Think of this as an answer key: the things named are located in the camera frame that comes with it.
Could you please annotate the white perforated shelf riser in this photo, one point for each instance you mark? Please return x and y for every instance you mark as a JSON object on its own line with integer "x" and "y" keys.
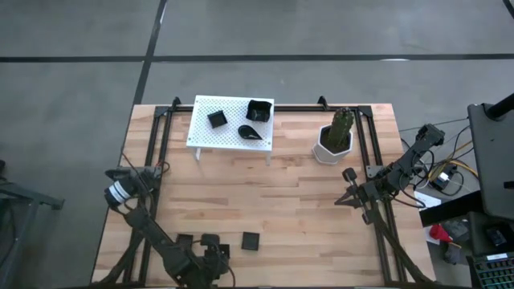
{"x": 225, "y": 140}

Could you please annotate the black bar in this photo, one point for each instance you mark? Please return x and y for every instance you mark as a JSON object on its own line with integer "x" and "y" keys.
{"x": 449, "y": 208}

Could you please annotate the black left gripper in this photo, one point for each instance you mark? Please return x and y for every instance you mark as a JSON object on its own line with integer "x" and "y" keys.
{"x": 205, "y": 269}

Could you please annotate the black pole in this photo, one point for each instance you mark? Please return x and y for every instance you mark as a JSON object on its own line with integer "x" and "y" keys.
{"x": 502, "y": 108}

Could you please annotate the black handheld device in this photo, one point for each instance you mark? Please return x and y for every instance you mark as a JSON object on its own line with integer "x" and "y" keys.
{"x": 496, "y": 237}

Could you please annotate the white hexagonal plant pot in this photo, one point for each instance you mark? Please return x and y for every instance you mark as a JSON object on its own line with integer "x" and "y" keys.
{"x": 319, "y": 152}

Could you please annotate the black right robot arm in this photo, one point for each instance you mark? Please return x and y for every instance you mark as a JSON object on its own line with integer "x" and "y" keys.
{"x": 409, "y": 160}

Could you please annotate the black teardrop plate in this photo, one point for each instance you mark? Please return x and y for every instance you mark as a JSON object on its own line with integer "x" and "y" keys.
{"x": 248, "y": 131}

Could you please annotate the dark grey pouch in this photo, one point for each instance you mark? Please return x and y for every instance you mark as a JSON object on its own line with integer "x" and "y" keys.
{"x": 453, "y": 253}

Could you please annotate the grey metal stand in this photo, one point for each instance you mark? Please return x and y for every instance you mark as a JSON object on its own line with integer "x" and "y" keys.
{"x": 32, "y": 198}

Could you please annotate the black wavy square plate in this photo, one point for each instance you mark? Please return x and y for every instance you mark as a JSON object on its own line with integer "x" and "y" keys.
{"x": 259, "y": 110}

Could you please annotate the black aluminium table frame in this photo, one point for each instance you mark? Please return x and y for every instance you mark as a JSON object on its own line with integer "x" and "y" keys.
{"x": 301, "y": 108}

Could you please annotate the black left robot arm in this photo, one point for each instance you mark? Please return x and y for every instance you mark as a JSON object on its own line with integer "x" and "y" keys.
{"x": 156, "y": 237}

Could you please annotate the backlit keyboard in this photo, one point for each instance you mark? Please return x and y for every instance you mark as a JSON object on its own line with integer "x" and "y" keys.
{"x": 494, "y": 273}

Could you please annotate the black small square plate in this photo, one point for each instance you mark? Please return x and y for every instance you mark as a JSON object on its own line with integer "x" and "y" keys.
{"x": 250, "y": 241}
{"x": 185, "y": 238}
{"x": 217, "y": 119}
{"x": 225, "y": 249}

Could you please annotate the green cactus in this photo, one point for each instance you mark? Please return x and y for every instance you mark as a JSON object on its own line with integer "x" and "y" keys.
{"x": 341, "y": 128}

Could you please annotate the red object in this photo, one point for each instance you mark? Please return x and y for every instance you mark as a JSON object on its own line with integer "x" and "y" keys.
{"x": 439, "y": 233}

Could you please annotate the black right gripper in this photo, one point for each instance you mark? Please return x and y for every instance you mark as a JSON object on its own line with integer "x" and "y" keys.
{"x": 371, "y": 192}

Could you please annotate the white paper sheet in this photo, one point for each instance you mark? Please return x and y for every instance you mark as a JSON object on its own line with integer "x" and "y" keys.
{"x": 425, "y": 200}

